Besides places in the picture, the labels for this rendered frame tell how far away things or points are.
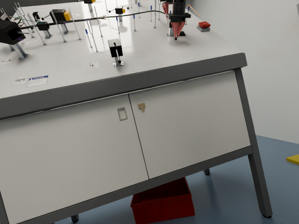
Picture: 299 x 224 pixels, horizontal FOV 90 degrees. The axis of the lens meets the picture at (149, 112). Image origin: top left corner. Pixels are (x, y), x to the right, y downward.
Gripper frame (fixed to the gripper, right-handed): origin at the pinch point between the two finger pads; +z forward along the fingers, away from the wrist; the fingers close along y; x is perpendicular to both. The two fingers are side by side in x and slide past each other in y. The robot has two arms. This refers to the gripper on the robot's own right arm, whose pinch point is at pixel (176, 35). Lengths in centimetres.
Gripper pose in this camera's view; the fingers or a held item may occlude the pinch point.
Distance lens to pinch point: 84.6
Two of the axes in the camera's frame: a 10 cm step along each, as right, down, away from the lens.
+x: 1.3, 6.5, -7.5
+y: -9.9, 1.0, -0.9
